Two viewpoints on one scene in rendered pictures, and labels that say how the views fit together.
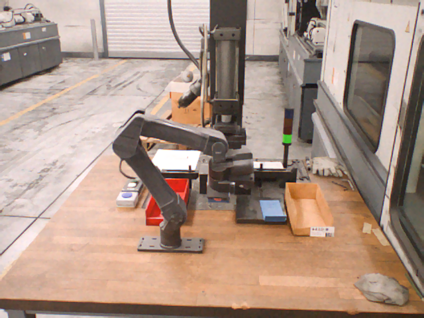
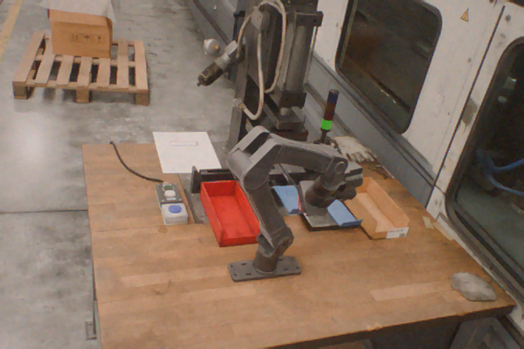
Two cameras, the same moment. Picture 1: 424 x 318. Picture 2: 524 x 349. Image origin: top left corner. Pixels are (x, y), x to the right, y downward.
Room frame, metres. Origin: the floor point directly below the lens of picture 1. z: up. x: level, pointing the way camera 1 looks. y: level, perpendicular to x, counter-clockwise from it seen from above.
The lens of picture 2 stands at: (0.10, 0.68, 1.86)
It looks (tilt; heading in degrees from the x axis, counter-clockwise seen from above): 31 degrees down; 333
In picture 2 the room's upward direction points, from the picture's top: 10 degrees clockwise
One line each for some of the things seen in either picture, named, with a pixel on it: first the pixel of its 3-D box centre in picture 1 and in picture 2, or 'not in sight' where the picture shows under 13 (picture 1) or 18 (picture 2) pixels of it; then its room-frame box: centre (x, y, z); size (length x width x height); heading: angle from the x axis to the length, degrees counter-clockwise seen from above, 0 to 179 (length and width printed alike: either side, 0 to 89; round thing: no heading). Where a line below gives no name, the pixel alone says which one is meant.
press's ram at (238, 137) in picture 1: (222, 105); (274, 92); (1.51, -0.04, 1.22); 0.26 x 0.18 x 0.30; 177
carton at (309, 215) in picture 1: (307, 209); (372, 207); (1.23, -0.33, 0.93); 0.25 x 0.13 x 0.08; 177
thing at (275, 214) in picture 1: (272, 208); (341, 210); (1.23, -0.21, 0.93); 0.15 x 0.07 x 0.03; 0
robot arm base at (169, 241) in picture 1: (170, 234); (267, 259); (1.05, 0.13, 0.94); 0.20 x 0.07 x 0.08; 87
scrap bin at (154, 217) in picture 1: (169, 200); (228, 211); (1.29, 0.16, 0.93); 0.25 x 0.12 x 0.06; 177
